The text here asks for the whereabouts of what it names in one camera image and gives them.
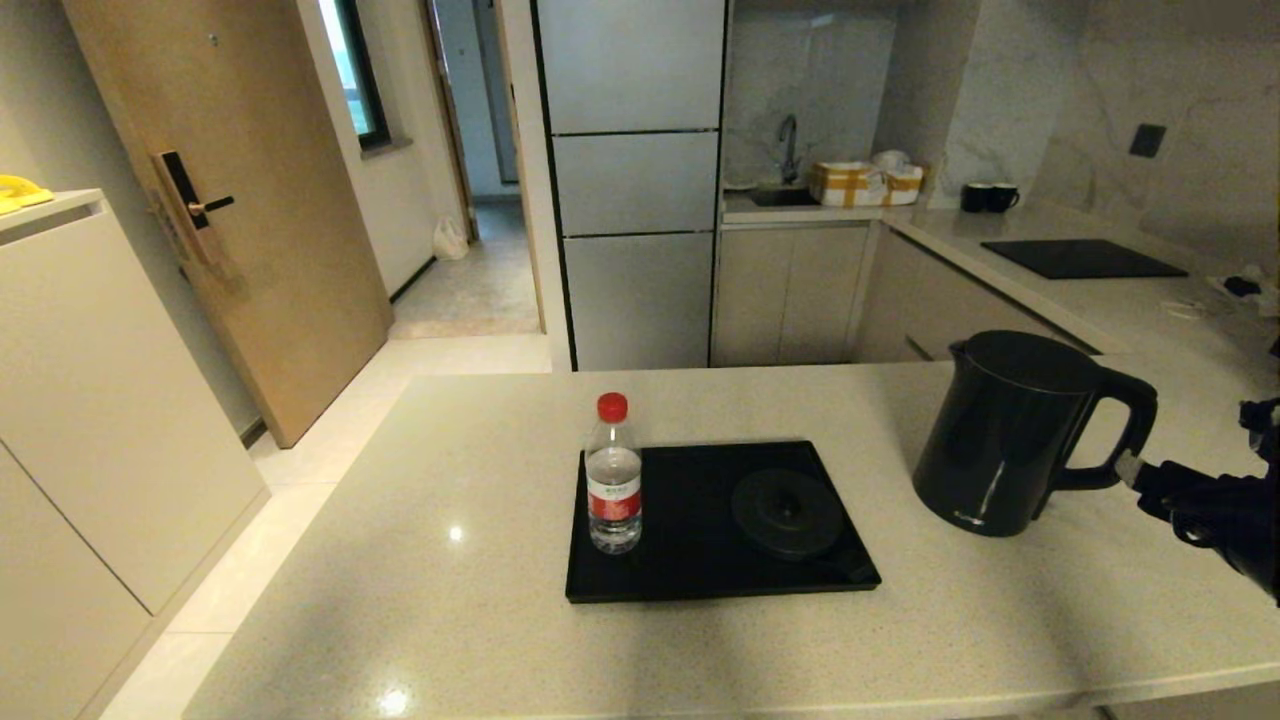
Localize black electric kettle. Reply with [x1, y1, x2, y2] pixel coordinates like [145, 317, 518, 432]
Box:
[912, 329, 1160, 538]

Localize water bottle red cap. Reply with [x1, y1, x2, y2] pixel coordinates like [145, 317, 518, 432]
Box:
[584, 392, 644, 556]

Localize black round kettle base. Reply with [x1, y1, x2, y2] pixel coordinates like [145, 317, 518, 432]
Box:
[730, 468, 844, 559]

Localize black induction cooktop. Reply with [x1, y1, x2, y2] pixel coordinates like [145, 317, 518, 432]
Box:
[979, 238, 1191, 279]

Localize beige kitchen base cabinets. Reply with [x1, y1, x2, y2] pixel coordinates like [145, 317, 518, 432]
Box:
[712, 222, 1101, 366]

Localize large white yellow-striped box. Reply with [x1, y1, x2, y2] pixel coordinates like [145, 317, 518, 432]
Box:
[808, 161, 886, 207]

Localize black rectangular tray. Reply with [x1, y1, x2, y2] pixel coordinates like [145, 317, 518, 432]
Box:
[564, 440, 883, 604]

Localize silver refrigerator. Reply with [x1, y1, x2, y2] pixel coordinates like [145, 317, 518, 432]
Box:
[530, 0, 728, 371]

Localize white plastic bag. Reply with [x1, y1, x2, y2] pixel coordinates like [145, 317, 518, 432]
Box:
[432, 215, 471, 263]

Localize dark-framed window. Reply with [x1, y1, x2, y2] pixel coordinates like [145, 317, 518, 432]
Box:
[318, 0, 393, 153]

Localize wooden door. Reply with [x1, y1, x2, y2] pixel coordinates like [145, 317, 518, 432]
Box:
[62, 0, 393, 450]

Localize white cabinet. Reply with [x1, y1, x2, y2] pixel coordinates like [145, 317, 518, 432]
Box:
[0, 188, 269, 720]

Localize yellow object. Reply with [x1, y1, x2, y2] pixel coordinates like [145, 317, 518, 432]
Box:
[0, 174, 55, 215]

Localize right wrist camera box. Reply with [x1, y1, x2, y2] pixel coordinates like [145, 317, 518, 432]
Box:
[1238, 396, 1280, 441]

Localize black door lock handle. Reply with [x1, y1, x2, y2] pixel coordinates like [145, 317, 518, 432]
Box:
[150, 150, 236, 266]

